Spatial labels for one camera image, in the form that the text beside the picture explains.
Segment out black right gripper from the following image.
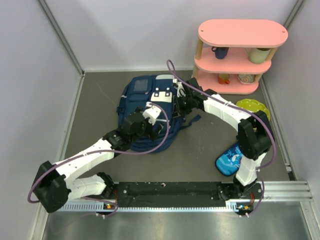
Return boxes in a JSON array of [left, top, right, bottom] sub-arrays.
[[172, 93, 194, 118]]

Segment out navy blue student backpack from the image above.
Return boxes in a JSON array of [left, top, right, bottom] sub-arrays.
[[116, 74, 201, 154]]

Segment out blue dinosaur pencil case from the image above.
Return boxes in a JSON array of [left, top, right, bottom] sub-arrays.
[[215, 143, 243, 177]]

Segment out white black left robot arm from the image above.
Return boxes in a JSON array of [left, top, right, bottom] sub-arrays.
[[29, 102, 169, 213]]

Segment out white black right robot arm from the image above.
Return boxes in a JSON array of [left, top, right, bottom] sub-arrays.
[[173, 77, 275, 198]]

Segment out orange small cup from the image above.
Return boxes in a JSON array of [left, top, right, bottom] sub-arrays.
[[217, 73, 230, 85]]

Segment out dark blue mug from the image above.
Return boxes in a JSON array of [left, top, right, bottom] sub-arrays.
[[211, 46, 229, 60]]

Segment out patterned small bowl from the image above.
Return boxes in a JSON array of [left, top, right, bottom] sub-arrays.
[[237, 74, 255, 85]]

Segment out pink three-tier shelf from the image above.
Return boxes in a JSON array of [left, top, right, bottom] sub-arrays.
[[192, 19, 289, 95]]

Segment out green polka dot plate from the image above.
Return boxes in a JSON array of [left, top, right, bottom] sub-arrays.
[[236, 98, 271, 121]]

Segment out cream green mug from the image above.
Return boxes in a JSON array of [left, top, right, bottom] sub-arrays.
[[244, 48, 271, 64]]

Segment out grey slotted cable duct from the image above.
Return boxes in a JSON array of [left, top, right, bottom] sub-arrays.
[[58, 200, 253, 213]]

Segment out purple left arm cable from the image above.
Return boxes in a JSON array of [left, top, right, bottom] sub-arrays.
[[27, 101, 171, 220]]

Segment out aluminium frame rail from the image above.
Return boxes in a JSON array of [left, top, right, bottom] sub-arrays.
[[259, 179, 315, 201]]

